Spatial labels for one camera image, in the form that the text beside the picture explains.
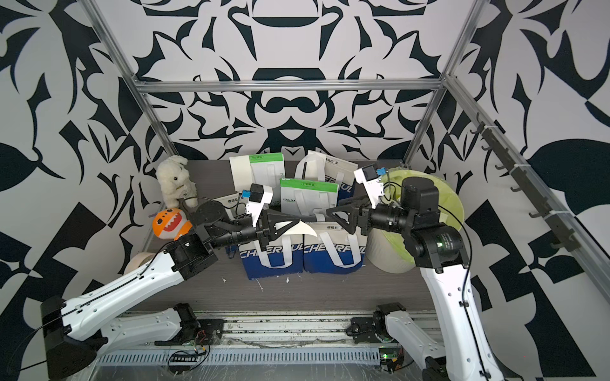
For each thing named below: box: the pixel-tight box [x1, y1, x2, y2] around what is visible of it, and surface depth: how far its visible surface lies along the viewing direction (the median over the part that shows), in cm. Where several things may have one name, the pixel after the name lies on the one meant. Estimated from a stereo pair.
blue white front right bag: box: [303, 221, 368, 275], surface depth 76 cm
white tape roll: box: [123, 252, 156, 276], surface depth 78 cm
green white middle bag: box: [279, 177, 340, 218], surface depth 81 cm
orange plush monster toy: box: [152, 207, 193, 241], surface depth 91 cm
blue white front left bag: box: [238, 234, 305, 281], surface depth 76 cm
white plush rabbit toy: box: [156, 155, 198, 208], surface depth 94 cm
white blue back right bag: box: [294, 150, 360, 201], surface depth 89 cm
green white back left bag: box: [248, 152, 286, 189], surface depth 92 cm
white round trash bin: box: [365, 227, 417, 274], surface depth 79 cm
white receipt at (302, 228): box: [284, 219, 318, 238], surface depth 60 cm
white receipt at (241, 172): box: [228, 155, 254, 193], surface depth 91 cm
